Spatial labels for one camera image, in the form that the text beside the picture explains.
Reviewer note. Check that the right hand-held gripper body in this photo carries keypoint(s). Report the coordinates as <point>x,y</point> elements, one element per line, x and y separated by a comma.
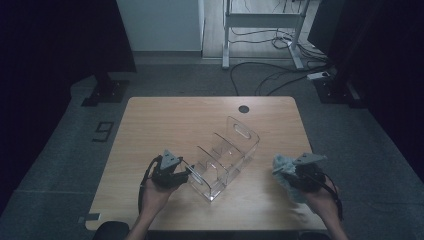
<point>310,178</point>

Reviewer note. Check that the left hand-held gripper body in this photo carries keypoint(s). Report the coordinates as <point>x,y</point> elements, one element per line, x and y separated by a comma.
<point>165,178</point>

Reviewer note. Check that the light blue ribbed cloth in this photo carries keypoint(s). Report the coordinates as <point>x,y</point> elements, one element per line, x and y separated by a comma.
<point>283,165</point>

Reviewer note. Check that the clear plastic divided organizer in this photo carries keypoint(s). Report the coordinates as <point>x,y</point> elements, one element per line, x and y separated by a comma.
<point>223,160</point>

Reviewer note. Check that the person's left hand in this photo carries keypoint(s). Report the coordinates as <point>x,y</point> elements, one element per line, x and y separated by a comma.
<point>155,200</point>

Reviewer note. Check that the person's right hand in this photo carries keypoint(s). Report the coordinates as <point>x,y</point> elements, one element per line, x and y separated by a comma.
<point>325,205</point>

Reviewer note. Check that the person's dark clothing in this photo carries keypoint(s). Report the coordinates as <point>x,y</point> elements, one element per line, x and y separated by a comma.
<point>108,232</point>

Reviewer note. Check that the dark round table grommet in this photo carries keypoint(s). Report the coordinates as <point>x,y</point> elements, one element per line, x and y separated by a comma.
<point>243,109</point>

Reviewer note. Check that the grey tape strip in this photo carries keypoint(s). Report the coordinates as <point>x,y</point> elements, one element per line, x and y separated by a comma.
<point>91,217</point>

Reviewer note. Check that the black stand base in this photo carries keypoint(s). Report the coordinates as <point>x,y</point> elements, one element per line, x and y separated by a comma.
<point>335,91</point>
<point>108,91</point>

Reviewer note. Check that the white power strip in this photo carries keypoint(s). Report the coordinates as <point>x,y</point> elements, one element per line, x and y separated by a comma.
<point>318,75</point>

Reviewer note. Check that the dark curtain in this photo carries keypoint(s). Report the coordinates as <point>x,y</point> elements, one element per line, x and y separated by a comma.
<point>50,66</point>
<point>383,66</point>

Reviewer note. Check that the white metal desk frame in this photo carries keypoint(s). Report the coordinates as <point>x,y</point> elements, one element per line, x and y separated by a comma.
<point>263,20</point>

